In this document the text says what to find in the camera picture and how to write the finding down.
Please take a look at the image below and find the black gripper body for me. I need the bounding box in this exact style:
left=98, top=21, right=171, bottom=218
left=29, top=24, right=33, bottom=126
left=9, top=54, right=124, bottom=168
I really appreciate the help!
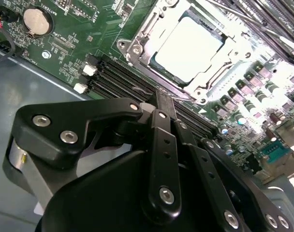
left=34, top=150, right=225, bottom=232

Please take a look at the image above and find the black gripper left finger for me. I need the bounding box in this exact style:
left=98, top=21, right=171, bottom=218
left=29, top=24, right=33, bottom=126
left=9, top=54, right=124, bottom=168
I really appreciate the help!
left=2, top=90, right=183, bottom=218

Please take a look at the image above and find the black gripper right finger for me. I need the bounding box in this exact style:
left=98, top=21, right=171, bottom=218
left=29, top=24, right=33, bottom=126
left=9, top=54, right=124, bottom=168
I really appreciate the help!
left=165, top=93, right=294, bottom=232

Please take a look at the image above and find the metal socket cover frame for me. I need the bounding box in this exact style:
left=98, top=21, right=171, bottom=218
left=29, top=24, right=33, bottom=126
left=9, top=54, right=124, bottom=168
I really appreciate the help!
left=134, top=0, right=256, bottom=97

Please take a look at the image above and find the silver CPU chip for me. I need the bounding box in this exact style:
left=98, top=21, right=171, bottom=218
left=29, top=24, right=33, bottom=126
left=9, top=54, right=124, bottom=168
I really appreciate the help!
left=153, top=11, right=229, bottom=84

